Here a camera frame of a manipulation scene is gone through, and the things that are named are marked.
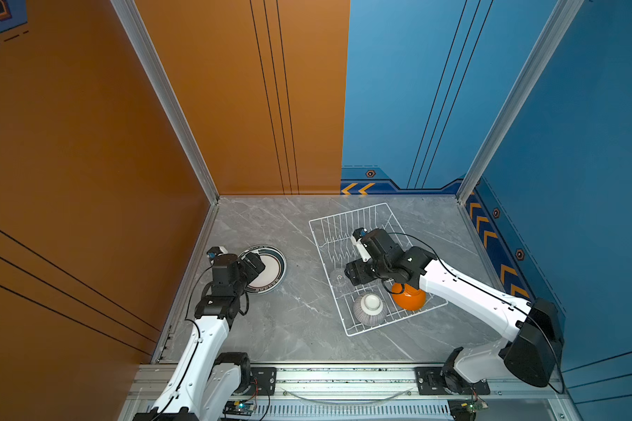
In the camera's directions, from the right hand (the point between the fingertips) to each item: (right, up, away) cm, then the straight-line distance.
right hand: (353, 268), depth 80 cm
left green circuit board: (-32, -36, -9) cm, 49 cm away
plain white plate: (-28, -5, +14) cm, 32 cm away
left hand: (-32, +2, +3) cm, 32 cm away
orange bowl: (+19, -11, +4) cm, 22 cm away
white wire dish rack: (-5, +9, +23) cm, 25 cm away
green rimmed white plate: (-31, +4, +20) cm, 37 cm away
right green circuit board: (+30, -37, -9) cm, 48 cm away
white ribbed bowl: (+5, -13, 0) cm, 14 cm away
